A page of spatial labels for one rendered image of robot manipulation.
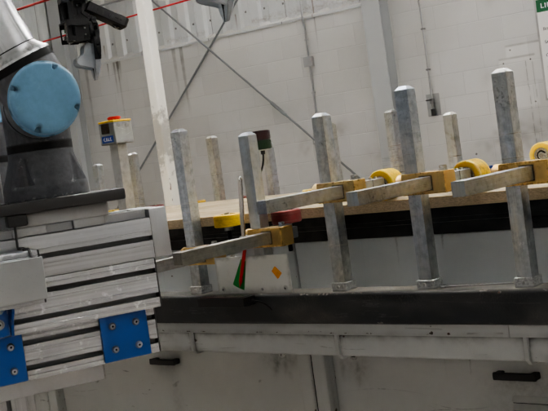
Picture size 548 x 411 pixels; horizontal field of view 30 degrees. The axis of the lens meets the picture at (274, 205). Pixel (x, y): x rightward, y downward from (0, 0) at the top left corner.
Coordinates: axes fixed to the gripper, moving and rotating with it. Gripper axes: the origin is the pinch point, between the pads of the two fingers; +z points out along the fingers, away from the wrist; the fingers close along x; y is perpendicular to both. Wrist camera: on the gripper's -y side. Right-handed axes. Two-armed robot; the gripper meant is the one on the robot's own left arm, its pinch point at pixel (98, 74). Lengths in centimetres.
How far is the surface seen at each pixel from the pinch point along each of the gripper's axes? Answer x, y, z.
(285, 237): 15, -38, 48
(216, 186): -144, -87, 36
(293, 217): 11, -43, 43
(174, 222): -43, -30, 42
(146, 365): -77, -25, 90
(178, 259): 24, -6, 47
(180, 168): -15.9, -24.3, 26.2
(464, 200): 49, -70, 43
